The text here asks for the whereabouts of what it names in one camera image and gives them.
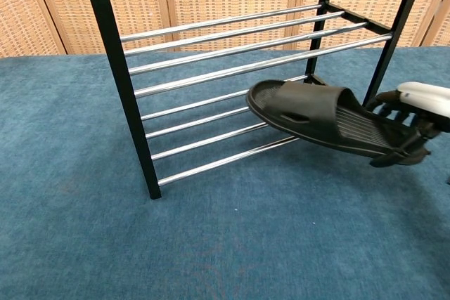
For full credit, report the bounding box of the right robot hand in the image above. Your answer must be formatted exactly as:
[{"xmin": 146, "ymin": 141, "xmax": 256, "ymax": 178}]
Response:
[{"xmin": 365, "ymin": 81, "xmax": 450, "ymax": 169}]

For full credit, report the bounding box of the black rubber slide sandal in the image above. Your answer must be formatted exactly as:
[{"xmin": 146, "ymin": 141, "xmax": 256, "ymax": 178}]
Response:
[{"xmin": 245, "ymin": 80, "xmax": 428, "ymax": 167}]

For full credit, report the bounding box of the black and chrome shoe rack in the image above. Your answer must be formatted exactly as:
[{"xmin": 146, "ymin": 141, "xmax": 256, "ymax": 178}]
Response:
[{"xmin": 79, "ymin": 0, "xmax": 432, "ymax": 200}]

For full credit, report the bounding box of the blue carpet mat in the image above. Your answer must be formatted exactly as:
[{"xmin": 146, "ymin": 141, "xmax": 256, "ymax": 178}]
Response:
[{"xmin": 0, "ymin": 45, "xmax": 450, "ymax": 300}]

